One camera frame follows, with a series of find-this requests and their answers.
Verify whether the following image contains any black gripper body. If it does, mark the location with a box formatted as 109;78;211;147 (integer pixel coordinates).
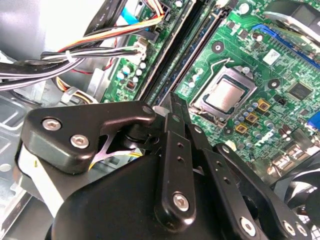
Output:
51;153;237;240

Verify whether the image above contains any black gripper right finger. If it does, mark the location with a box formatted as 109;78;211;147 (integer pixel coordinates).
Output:
179;99;315;240

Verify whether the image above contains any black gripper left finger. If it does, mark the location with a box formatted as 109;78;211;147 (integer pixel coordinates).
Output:
14;91;198;227

